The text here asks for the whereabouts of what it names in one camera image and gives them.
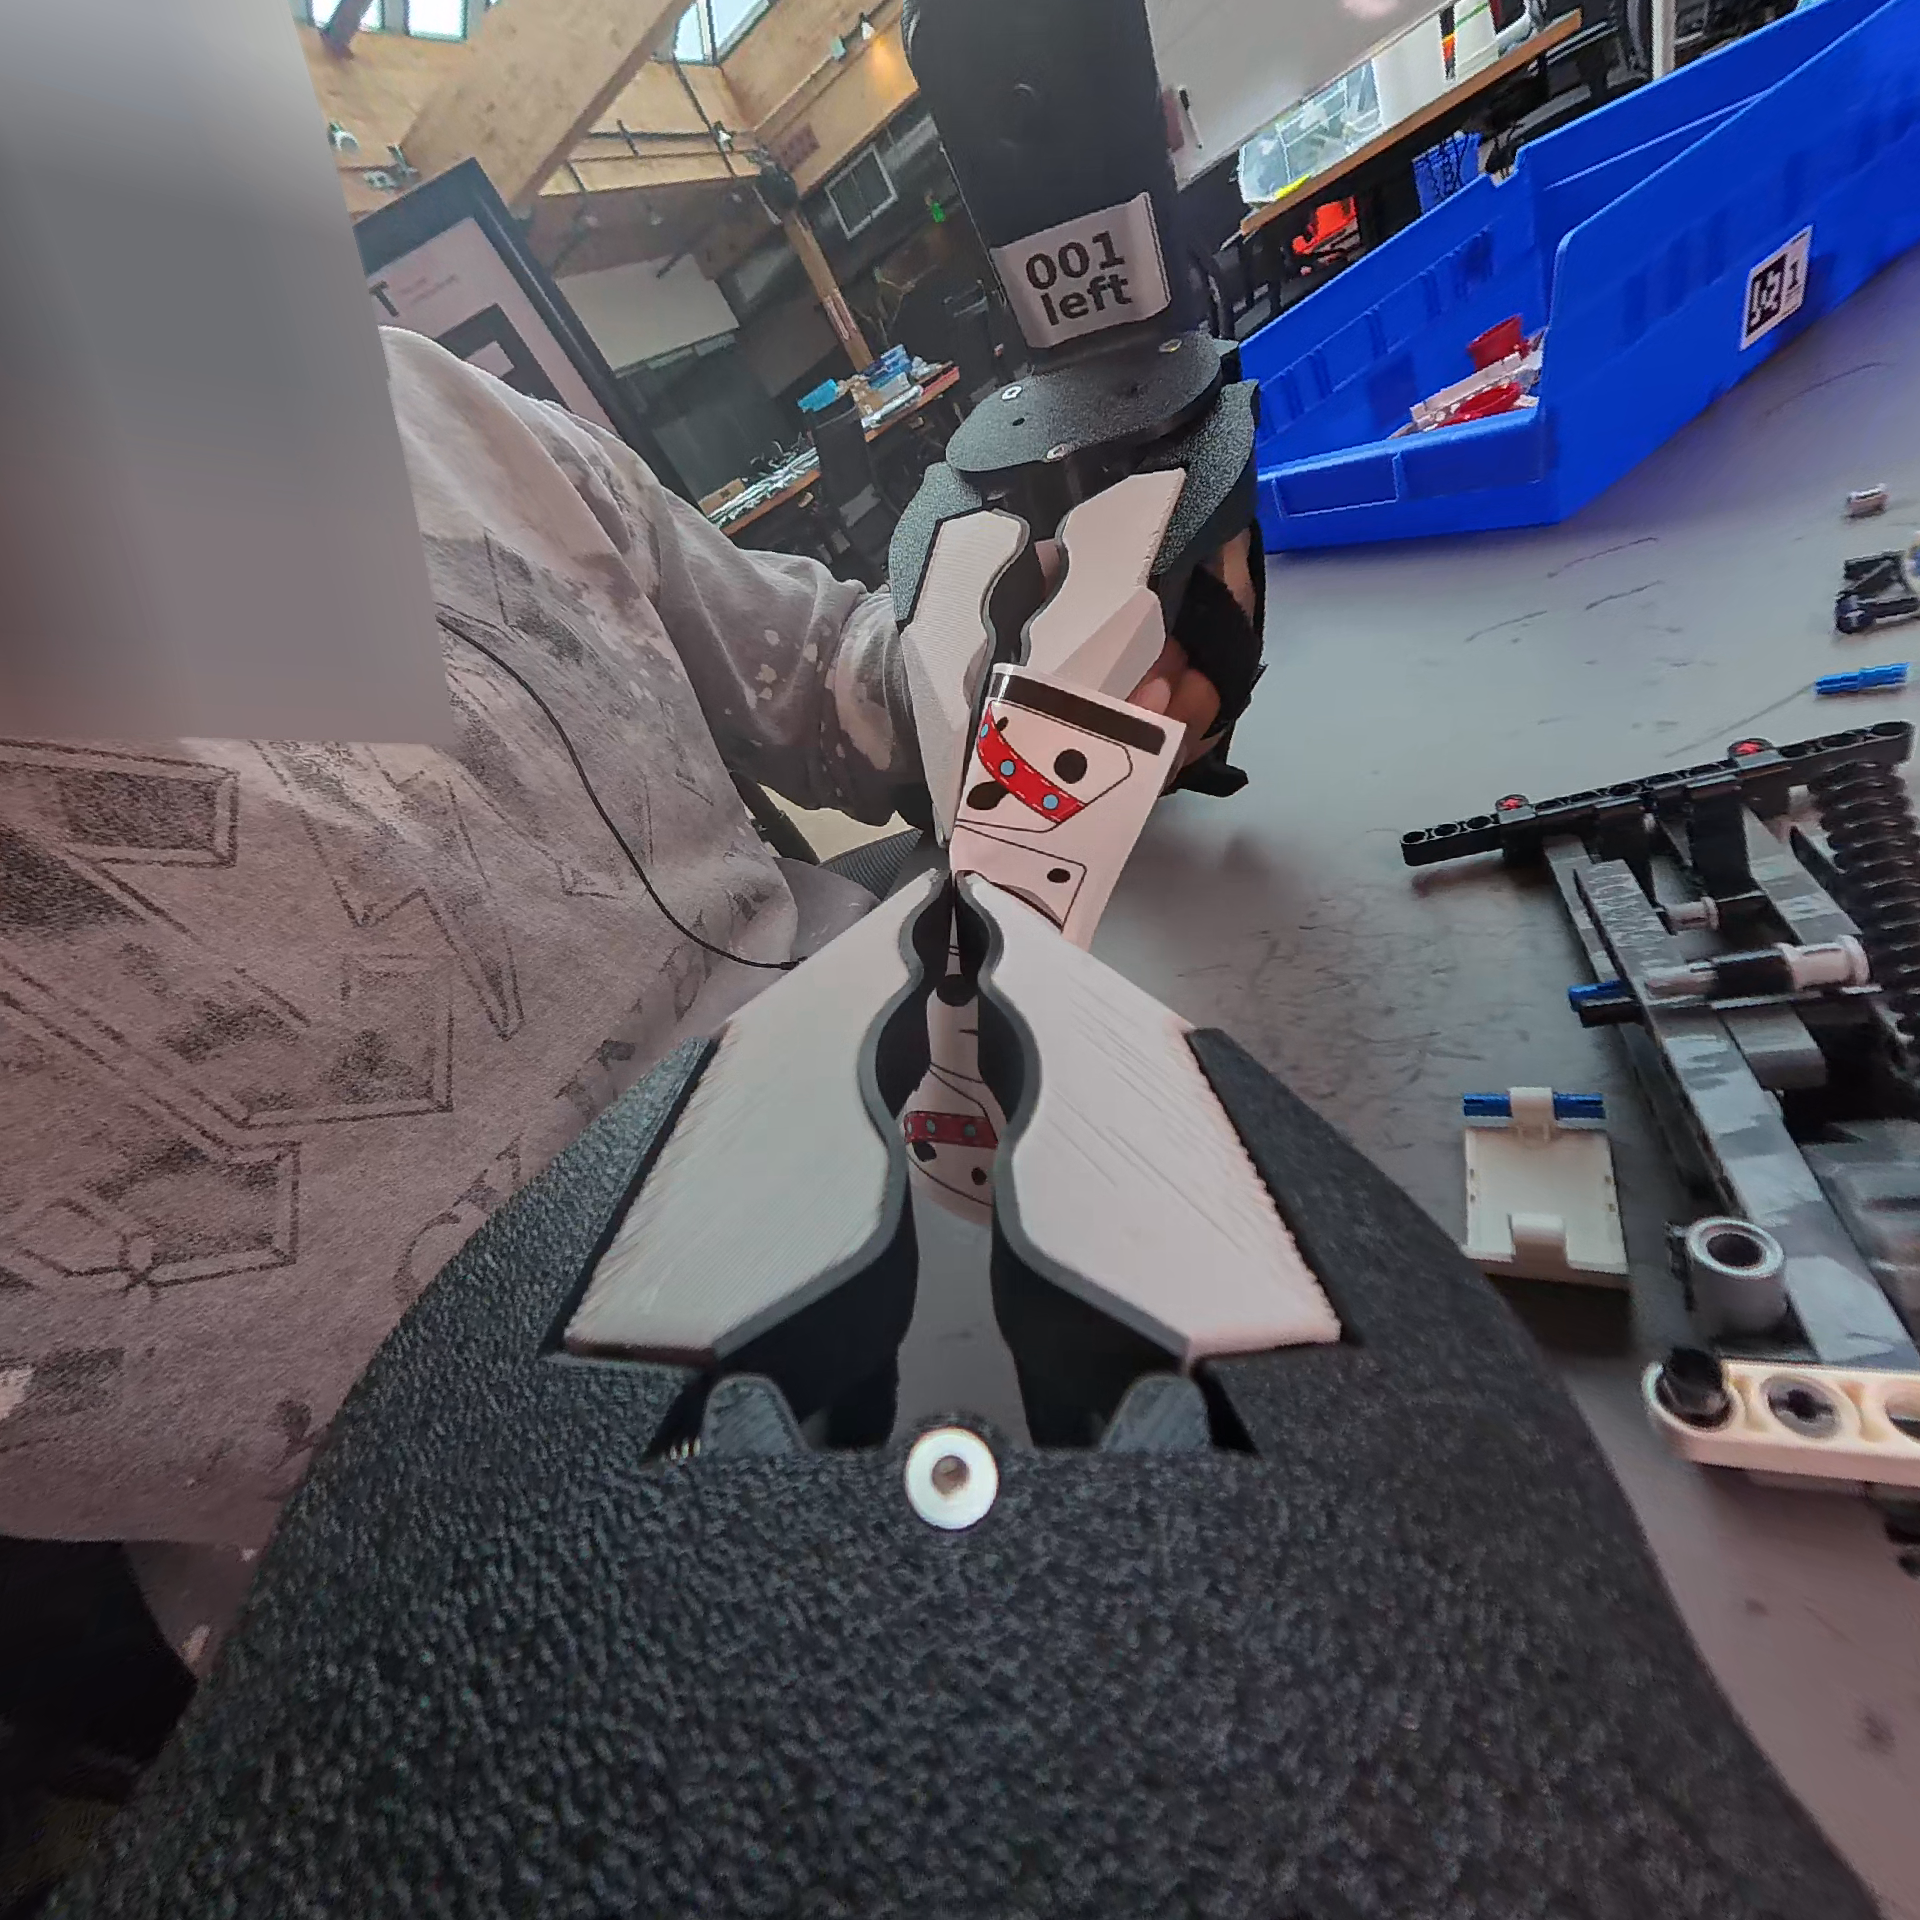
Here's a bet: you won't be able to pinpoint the white curved toy panel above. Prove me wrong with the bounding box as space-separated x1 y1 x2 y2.
1463 1088 1632 1289

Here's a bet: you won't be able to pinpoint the black white sign board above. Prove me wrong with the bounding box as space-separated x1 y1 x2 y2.
350 156 624 436

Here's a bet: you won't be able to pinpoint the grey black toy chassis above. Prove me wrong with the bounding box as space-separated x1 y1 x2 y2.
1403 723 1920 1496

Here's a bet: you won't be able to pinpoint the blue labelled storage bin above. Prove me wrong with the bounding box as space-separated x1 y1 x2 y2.
1240 0 1920 558

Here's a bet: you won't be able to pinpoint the person's grey printed sweatshirt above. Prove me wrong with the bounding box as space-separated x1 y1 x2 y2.
0 322 888 1549

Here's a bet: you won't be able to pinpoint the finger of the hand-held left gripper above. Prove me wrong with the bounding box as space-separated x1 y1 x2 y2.
1025 469 1191 708
906 508 1035 840

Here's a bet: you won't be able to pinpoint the pile of blue black pins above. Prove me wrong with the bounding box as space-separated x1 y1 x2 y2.
1812 546 1920 701

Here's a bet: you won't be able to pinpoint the thin black earphone cable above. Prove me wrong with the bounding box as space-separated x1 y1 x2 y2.
437 615 814 969

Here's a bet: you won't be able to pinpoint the person's left hand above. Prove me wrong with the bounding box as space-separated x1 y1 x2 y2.
1132 534 1258 753

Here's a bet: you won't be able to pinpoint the red white toy parts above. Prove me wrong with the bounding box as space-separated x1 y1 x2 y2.
1408 315 1546 436

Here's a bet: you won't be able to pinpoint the person's left forearm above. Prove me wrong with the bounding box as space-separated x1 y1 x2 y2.
645 493 923 830

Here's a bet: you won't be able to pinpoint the cluttered wooden work table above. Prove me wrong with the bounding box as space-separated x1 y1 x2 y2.
707 360 962 542

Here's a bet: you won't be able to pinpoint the grey desk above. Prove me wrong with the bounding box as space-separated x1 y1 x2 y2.
1112 322 1920 1906

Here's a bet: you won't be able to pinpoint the toy sticker sheet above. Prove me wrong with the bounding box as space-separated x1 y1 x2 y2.
909 659 1185 1225

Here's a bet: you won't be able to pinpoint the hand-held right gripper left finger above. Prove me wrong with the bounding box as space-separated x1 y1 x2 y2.
563 870 952 1368

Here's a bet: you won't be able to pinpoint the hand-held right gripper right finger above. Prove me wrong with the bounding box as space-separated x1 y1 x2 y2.
958 872 1345 1368

